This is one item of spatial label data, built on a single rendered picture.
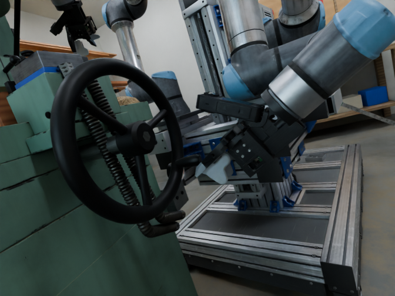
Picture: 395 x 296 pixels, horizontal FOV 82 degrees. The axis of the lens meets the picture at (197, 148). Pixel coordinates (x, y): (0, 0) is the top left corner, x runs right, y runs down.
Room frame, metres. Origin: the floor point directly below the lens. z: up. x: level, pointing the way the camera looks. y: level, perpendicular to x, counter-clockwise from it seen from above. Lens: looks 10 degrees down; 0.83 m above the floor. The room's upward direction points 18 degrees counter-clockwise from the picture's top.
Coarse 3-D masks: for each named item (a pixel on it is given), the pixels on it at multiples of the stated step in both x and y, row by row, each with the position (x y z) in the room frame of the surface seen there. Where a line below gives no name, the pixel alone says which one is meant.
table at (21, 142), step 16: (128, 112) 0.53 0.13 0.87; (144, 112) 0.73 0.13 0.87; (0, 128) 0.40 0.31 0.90; (16, 128) 0.42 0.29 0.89; (80, 128) 0.41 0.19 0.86; (0, 144) 0.39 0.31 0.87; (16, 144) 0.41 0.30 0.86; (32, 144) 0.41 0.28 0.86; (48, 144) 0.39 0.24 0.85; (0, 160) 0.38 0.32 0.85
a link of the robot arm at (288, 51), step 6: (306, 36) 0.40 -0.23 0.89; (312, 36) 0.37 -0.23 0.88; (294, 42) 0.40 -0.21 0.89; (300, 42) 0.40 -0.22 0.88; (306, 42) 0.39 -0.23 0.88; (282, 48) 0.41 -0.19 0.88; (288, 48) 0.40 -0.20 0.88; (294, 48) 0.40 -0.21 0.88; (300, 48) 0.39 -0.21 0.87; (282, 54) 0.40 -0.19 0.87; (288, 54) 0.40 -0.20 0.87; (294, 54) 0.39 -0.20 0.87; (282, 60) 0.40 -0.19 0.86; (288, 60) 0.40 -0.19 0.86; (282, 66) 0.40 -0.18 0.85
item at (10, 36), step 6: (0, 18) 0.80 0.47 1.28; (0, 24) 0.79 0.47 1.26; (6, 24) 0.81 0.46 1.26; (0, 30) 0.79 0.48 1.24; (6, 30) 0.80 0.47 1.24; (0, 36) 0.78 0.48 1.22; (6, 36) 0.80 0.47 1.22; (12, 36) 0.81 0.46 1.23; (0, 42) 0.77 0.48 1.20; (6, 42) 0.79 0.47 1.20; (12, 42) 0.81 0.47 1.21; (0, 48) 0.77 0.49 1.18; (6, 48) 0.78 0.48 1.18; (12, 48) 0.80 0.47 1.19; (0, 54) 0.76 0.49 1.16; (6, 54) 0.78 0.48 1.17; (12, 54) 0.79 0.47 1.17
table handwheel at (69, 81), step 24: (72, 72) 0.33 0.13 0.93; (96, 72) 0.36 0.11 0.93; (120, 72) 0.42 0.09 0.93; (144, 72) 0.47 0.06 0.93; (72, 96) 0.31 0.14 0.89; (72, 120) 0.30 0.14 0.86; (168, 120) 0.51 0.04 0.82; (72, 144) 0.29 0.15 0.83; (120, 144) 0.39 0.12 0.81; (144, 144) 0.39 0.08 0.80; (72, 168) 0.28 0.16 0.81; (144, 168) 0.39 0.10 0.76; (96, 192) 0.29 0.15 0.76; (144, 192) 0.38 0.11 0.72; (168, 192) 0.43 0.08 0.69; (120, 216) 0.32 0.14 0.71; (144, 216) 0.35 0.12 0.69
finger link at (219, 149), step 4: (228, 136) 0.37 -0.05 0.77; (232, 136) 0.37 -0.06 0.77; (224, 140) 0.36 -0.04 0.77; (228, 140) 0.36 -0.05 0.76; (220, 144) 0.36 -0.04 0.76; (224, 144) 0.36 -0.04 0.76; (216, 148) 0.37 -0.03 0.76; (220, 148) 0.36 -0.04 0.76; (224, 148) 0.36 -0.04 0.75; (212, 152) 0.37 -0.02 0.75; (216, 152) 0.37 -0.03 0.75; (220, 152) 0.36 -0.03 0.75; (208, 156) 0.38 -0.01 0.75; (212, 156) 0.38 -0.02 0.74; (216, 156) 0.37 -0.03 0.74; (204, 160) 0.39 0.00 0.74; (208, 160) 0.39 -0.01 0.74; (212, 160) 0.39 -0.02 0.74; (204, 164) 0.40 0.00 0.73; (208, 164) 0.39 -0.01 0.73
